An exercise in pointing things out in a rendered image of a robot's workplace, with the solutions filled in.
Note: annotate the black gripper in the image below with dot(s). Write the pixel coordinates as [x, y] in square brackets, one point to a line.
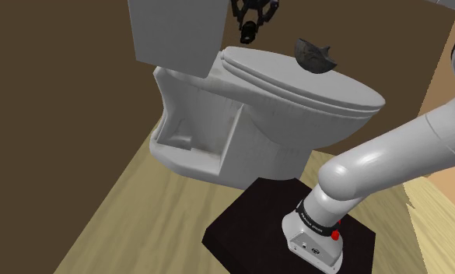
[254, 3]

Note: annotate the small black cylinder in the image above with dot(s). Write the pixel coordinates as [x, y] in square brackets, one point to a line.
[248, 32]

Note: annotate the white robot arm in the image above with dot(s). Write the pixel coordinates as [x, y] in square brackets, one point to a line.
[394, 151]

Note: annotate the dark grey bowl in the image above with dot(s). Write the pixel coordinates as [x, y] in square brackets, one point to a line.
[312, 57]

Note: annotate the white toilet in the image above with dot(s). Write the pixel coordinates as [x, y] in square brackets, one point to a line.
[219, 125]

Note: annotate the dark robot stand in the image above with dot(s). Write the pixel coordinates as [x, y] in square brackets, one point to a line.
[250, 231]

